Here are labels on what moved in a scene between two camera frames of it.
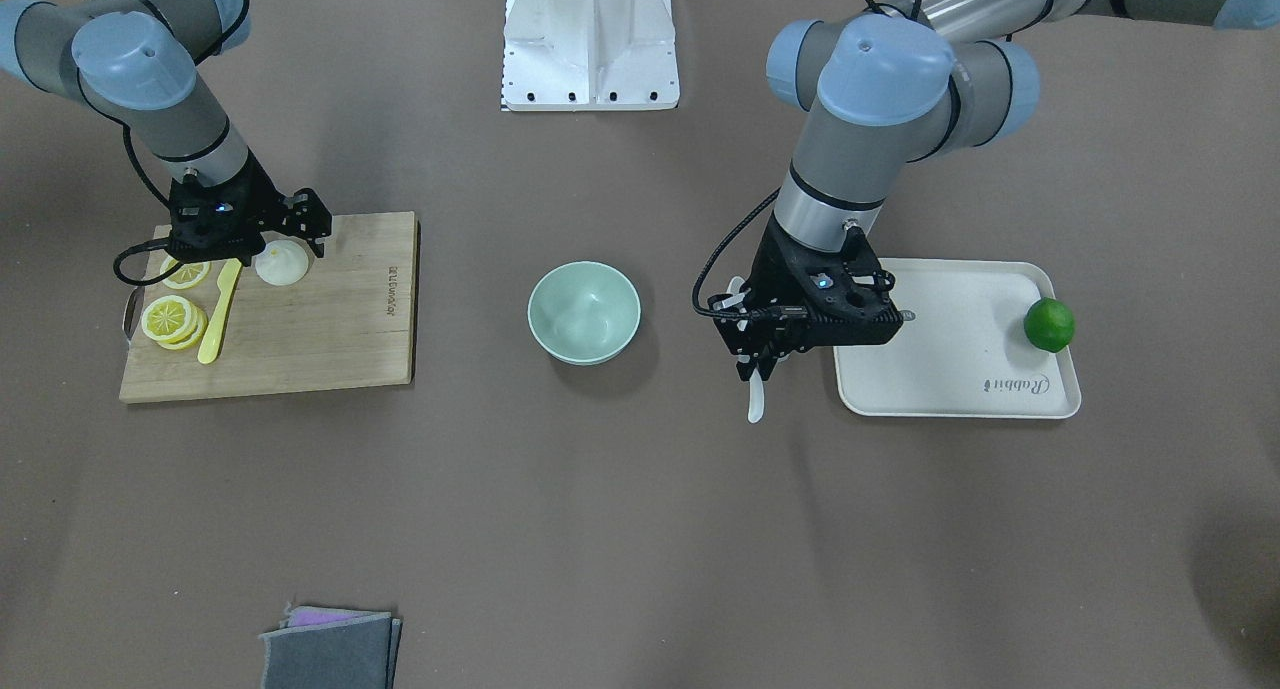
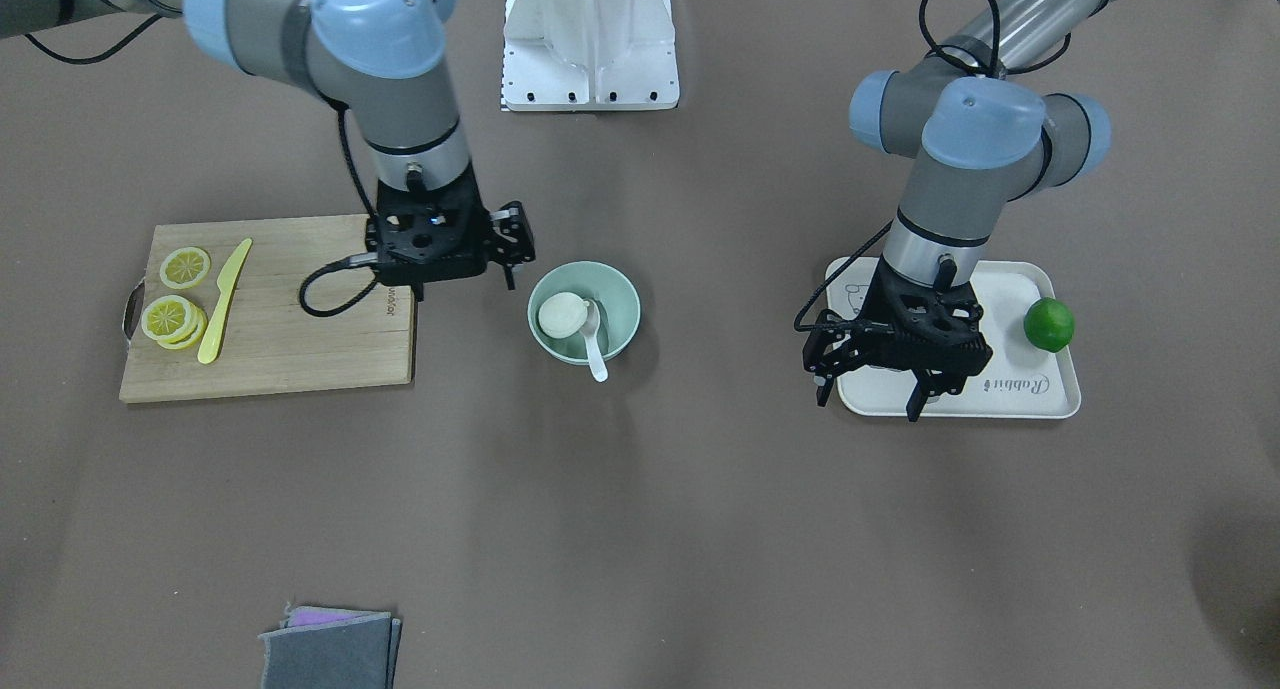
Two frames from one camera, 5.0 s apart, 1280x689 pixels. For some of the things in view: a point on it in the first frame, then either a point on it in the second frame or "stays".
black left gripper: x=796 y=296 -> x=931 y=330
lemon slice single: x=187 y=276 stays
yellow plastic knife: x=226 y=283 stays
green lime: x=1049 y=324 stays
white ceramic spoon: x=756 y=399 -> x=588 y=332
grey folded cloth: x=332 y=648 stays
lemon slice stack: x=173 y=322 stays
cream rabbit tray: x=962 y=350 stays
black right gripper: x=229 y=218 -> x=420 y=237
